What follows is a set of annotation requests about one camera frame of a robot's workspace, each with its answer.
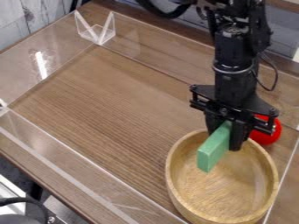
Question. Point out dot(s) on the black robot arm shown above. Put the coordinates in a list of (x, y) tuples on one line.
[(242, 36)]

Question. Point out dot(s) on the green rectangular block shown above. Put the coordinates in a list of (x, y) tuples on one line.
[(214, 147)]

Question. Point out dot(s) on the wooden bowl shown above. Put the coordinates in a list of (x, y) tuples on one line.
[(234, 193)]

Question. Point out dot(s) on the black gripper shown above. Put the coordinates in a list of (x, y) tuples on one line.
[(231, 101)]

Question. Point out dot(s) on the black device with screw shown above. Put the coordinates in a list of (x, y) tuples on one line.
[(38, 216)]

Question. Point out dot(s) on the clear acrylic tray wall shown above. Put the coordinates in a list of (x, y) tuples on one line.
[(103, 198)]

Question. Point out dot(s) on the clear acrylic corner bracket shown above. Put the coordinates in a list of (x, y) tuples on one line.
[(99, 34)]

